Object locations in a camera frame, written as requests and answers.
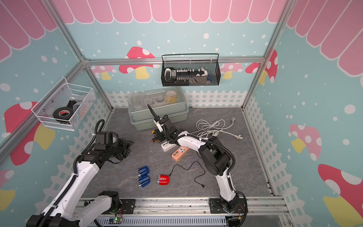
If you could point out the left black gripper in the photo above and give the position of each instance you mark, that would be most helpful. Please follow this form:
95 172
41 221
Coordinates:
126 144

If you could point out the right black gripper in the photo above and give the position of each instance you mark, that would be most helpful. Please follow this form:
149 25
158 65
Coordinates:
158 137

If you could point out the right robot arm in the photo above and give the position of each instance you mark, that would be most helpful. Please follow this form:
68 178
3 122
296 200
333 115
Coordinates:
217 159

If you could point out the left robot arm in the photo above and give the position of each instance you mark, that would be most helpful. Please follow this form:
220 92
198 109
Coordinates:
104 146

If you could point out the blue shaver upper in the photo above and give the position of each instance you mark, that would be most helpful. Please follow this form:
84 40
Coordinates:
143 171

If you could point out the blue shaver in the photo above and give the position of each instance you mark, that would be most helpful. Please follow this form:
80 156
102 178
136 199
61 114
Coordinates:
143 181
143 171

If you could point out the blue shaver lower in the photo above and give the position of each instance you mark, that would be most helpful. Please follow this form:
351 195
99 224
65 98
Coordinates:
143 181

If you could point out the red electric shaver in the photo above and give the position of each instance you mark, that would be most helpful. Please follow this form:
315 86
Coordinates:
163 180

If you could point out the white power strip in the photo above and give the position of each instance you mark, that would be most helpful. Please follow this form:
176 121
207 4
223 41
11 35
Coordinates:
166 146

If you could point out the orange power strip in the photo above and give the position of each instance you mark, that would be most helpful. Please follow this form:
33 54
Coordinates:
177 155

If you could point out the green plastic storage box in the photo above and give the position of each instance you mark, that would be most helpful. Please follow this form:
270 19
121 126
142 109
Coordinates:
141 117

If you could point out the yellow tape roll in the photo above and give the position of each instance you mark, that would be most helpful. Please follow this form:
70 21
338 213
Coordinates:
171 96

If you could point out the black power strip in basket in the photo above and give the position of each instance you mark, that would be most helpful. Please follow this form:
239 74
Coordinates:
179 75

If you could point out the black tape roll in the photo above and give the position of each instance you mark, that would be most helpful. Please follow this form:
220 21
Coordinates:
63 114

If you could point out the black wire mesh basket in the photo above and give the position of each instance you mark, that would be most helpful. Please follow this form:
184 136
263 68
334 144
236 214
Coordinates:
209 62

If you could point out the clear acrylic wall bin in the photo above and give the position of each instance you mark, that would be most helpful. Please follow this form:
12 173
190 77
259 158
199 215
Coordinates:
65 106

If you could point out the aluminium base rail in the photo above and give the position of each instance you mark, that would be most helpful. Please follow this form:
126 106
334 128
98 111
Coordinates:
196 211

